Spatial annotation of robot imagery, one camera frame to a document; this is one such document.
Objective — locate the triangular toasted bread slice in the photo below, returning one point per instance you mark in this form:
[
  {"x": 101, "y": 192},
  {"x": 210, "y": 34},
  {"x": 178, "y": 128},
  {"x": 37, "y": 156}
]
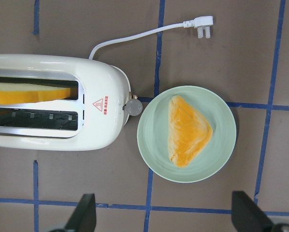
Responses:
[{"x": 189, "y": 132}]

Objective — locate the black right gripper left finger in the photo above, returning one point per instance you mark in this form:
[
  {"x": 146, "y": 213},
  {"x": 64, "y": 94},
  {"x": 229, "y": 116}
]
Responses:
[{"x": 83, "y": 218}]

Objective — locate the light green round plate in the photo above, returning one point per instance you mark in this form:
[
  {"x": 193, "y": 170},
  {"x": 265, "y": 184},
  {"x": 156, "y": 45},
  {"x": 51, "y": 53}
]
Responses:
[{"x": 152, "y": 135}]

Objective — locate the white two-slot toaster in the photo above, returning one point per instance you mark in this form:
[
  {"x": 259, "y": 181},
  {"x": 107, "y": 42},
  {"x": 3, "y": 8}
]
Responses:
[{"x": 90, "y": 120}]

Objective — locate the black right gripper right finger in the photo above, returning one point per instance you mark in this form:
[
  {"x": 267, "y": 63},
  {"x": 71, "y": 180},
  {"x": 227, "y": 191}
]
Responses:
[{"x": 246, "y": 216}]

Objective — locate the bread slice in toaster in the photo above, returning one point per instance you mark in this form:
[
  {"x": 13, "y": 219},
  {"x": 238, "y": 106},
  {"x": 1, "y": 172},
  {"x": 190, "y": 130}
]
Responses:
[{"x": 12, "y": 93}]

